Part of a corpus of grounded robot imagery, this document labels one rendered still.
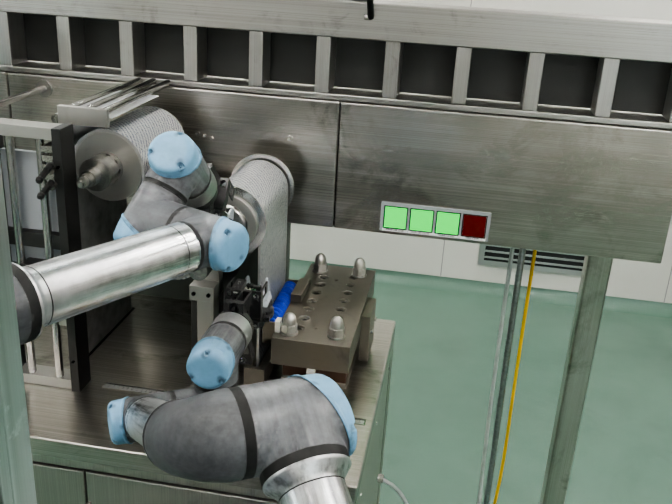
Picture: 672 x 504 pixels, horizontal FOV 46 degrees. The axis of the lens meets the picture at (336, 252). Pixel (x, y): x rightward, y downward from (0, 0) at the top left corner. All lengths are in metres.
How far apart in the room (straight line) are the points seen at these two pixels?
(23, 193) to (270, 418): 0.80
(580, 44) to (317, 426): 1.07
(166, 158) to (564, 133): 0.91
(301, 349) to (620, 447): 1.97
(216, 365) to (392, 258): 3.14
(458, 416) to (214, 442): 2.40
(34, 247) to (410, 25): 0.89
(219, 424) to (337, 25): 1.04
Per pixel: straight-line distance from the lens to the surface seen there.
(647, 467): 3.29
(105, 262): 1.03
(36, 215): 1.62
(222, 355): 1.33
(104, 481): 1.63
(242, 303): 1.45
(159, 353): 1.83
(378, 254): 4.41
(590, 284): 2.09
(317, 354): 1.61
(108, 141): 1.63
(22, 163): 1.60
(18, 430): 0.51
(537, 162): 1.81
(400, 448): 3.10
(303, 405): 1.01
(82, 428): 1.61
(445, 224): 1.84
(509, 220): 1.85
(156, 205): 1.23
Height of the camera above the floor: 1.79
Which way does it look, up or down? 22 degrees down
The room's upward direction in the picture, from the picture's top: 3 degrees clockwise
